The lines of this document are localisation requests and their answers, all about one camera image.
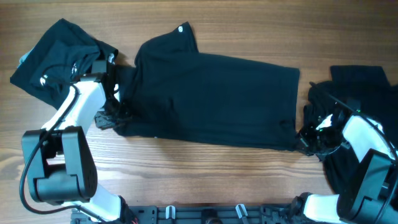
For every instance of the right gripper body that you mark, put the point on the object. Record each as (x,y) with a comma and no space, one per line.
(318,144)

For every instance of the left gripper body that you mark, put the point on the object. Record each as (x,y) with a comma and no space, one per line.
(112,114)

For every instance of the black t-shirt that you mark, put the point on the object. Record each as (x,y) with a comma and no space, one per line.
(173,91)

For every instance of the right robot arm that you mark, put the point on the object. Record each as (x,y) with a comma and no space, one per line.
(371,193)

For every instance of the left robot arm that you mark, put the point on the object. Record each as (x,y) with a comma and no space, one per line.
(59,171)

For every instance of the black clothes pile right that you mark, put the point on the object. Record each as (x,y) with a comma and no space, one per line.
(377,98)

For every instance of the folded black clothes stack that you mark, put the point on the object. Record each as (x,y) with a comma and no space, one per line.
(63,52)

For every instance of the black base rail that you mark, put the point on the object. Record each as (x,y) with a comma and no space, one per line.
(261,214)

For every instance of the right white rail clip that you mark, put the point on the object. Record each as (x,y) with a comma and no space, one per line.
(242,213)

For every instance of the white rail clip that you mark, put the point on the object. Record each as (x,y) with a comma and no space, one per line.
(242,213)
(170,212)

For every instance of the left white rail clip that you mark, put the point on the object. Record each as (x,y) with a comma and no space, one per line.
(170,212)

